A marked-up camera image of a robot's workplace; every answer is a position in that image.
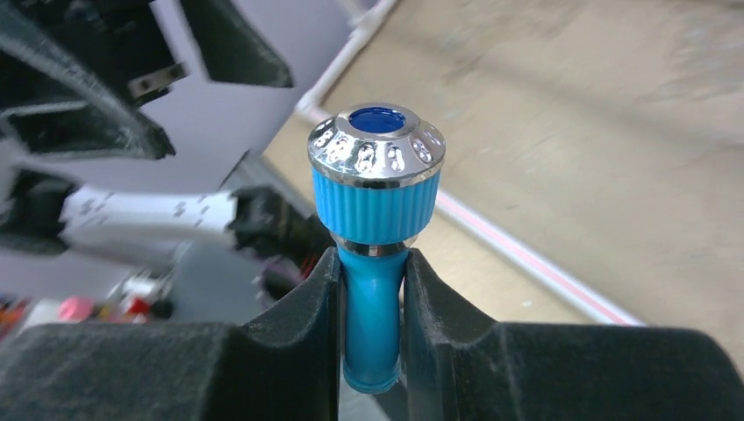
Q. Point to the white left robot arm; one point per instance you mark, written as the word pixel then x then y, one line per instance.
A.
pixel 47 214

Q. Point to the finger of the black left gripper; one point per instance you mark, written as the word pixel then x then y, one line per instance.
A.
pixel 232 50
pixel 75 76

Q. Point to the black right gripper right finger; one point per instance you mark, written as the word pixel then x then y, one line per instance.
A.
pixel 462 364

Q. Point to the blue plastic water faucet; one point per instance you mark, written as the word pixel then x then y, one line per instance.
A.
pixel 375 172

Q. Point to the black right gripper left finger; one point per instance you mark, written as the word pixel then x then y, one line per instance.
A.
pixel 282 365

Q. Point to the white PVC pipe frame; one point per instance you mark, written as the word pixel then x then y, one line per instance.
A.
pixel 365 23

